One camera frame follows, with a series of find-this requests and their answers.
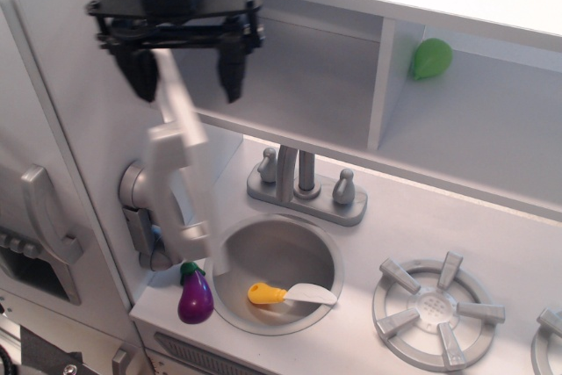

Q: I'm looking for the grey ice dispenser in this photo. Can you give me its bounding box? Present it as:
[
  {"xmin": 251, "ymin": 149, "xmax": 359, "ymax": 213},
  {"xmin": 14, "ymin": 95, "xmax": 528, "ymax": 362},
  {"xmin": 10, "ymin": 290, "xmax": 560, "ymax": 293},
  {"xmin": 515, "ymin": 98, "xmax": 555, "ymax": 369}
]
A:
[{"xmin": 1, "ymin": 227, "xmax": 82, "ymax": 306}]

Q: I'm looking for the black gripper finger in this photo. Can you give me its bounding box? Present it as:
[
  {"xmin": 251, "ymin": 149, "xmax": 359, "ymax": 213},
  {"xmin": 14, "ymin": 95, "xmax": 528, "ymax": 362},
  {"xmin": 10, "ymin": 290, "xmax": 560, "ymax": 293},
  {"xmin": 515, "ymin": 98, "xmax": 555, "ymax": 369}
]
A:
[
  {"xmin": 218, "ymin": 38, "xmax": 246, "ymax": 104},
  {"xmin": 112, "ymin": 48, "xmax": 159, "ymax": 103}
]

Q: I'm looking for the yellow handled toy knife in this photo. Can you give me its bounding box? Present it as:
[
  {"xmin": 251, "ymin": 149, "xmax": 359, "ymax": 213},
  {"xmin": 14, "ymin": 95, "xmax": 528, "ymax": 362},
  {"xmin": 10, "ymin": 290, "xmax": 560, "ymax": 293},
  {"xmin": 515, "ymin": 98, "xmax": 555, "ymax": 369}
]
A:
[{"xmin": 247, "ymin": 283, "xmax": 338, "ymax": 306}]

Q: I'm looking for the grey toy faucet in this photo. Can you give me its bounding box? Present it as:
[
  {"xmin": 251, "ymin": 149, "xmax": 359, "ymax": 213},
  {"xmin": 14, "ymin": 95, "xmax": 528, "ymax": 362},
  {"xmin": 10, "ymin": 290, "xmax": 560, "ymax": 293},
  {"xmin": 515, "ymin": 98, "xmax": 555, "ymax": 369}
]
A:
[{"xmin": 247, "ymin": 145, "xmax": 368, "ymax": 227}]

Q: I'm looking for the grey toy stove burner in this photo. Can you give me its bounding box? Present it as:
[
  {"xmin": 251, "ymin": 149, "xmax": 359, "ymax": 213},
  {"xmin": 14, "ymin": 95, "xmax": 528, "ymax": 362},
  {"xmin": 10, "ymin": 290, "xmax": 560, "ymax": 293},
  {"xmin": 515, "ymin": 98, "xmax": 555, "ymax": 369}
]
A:
[{"xmin": 372, "ymin": 251, "xmax": 506, "ymax": 372}]

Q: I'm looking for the purple toy eggplant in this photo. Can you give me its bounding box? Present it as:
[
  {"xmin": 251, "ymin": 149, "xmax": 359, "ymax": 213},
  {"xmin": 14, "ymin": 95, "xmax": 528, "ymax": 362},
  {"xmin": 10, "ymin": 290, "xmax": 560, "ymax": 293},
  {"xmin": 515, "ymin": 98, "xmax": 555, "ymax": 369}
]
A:
[{"xmin": 177, "ymin": 262, "xmax": 214, "ymax": 324}]

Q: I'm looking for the grey fridge door handle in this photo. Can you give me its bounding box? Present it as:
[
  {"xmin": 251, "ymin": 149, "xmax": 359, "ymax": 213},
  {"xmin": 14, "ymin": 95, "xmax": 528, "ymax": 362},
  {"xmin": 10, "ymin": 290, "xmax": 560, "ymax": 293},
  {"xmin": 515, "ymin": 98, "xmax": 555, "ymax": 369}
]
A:
[{"xmin": 20, "ymin": 164, "xmax": 83, "ymax": 265}]

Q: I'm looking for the grey toy wall phone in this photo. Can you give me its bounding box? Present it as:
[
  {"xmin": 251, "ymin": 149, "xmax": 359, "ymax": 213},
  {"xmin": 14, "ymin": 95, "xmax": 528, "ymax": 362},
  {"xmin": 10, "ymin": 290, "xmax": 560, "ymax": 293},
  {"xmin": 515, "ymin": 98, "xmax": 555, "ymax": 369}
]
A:
[{"xmin": 119, "ymin": 161, "xmax": 184, "ymax": 271}]

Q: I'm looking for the grey oven door handle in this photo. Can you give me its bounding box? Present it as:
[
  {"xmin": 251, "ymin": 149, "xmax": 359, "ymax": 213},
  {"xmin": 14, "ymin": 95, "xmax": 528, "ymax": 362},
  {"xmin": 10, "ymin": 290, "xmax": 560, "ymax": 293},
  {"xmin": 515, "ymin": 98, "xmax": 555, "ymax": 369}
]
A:
[{"xmin": 112, "ymin": 349, "xmax": 131, "ymax": 375}]

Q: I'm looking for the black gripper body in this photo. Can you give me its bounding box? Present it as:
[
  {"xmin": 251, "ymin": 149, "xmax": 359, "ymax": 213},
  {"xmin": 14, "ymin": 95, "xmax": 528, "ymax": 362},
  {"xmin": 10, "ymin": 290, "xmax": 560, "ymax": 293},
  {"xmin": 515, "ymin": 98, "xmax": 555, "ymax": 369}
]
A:
[{"xmin": 86, "ymin": 0, "xmax": 264, "ymax": 51}]

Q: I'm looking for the round metal sink bowl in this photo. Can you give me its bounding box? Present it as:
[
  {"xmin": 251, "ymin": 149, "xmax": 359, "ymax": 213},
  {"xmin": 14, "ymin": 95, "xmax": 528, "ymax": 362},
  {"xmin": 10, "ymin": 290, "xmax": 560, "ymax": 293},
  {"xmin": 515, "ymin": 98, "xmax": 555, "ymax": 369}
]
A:
[{"xmin": 204, "ymin": 214, "xmax": 344, "ymax": 335}]

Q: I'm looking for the green toy pear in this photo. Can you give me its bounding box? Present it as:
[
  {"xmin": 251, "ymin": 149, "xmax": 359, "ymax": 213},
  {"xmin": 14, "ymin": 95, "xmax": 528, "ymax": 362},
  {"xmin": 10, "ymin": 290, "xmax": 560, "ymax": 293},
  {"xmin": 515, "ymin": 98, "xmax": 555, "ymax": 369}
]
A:
[{"xmin": 412, "ymin": 38, "xmax": 453, "ymax": 80}]

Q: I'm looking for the white toy microwave door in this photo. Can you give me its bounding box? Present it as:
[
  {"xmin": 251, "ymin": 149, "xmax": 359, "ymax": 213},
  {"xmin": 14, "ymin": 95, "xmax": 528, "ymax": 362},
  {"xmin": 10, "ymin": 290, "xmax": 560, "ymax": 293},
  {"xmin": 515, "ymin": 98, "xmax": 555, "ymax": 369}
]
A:
[{"xmin": 145, "ymin": 49, "xmax": 215, "ymax": 264}]

